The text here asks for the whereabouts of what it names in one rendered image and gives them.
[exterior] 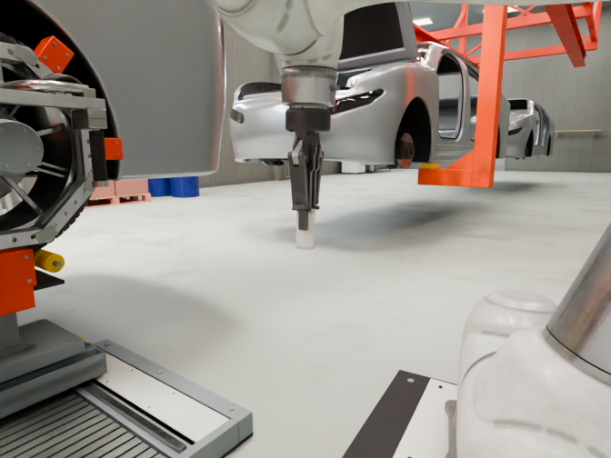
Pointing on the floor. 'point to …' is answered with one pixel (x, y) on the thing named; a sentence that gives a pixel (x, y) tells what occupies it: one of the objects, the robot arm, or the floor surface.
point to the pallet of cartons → (118, 191)
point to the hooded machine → (353, 168)
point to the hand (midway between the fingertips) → (305, 229)
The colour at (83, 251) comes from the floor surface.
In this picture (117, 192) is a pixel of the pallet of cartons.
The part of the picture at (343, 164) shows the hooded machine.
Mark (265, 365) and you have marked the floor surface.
